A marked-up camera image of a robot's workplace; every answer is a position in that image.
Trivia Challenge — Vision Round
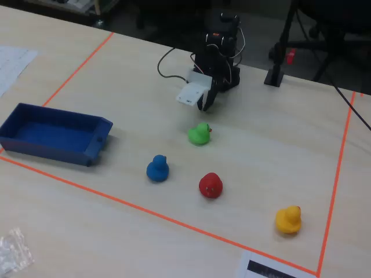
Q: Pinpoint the black power cable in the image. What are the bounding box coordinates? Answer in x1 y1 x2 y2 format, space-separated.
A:
157 46 190 82

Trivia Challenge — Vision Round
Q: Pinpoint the blue rubber duck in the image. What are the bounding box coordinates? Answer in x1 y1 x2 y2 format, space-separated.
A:
146 154 170 183

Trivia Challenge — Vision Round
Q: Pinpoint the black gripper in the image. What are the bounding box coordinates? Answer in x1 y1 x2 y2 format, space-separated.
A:
197 45 232 112

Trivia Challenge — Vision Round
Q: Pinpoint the green rubber duck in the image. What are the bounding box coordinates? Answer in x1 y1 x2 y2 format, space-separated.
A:
187 122 212 147

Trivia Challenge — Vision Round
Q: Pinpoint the clear plastic bag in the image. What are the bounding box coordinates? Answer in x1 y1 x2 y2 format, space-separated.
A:
0 227 35 276

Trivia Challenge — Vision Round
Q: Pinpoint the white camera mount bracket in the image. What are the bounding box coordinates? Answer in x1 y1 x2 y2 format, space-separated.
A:
175 69 214 108

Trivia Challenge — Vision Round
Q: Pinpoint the blue plastic box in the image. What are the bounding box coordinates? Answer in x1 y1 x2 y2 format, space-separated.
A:
0 103 114 167

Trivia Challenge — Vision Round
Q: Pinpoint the yellow rubber duck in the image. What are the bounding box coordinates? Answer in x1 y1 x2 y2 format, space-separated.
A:
274 205 303 235

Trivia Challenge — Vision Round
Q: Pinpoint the white printed paper sheet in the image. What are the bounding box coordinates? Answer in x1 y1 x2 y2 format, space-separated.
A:
0 45 39 97

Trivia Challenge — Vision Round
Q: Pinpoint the orange tape outline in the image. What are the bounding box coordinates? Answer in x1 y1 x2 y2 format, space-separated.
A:
0 31 364 277

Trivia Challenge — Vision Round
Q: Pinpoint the black office chair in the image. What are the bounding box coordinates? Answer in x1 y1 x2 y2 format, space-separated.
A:
268 0 371 82

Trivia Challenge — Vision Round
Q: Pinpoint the red rubber duck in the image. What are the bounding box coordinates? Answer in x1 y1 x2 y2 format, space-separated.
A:
198 172 224 199

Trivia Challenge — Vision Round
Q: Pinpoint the black stand with clamp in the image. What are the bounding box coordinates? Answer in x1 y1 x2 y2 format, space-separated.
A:
263 0 300 87

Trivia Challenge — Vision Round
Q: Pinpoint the paper with black print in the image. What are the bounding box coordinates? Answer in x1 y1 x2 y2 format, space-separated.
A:
235 250 317 278

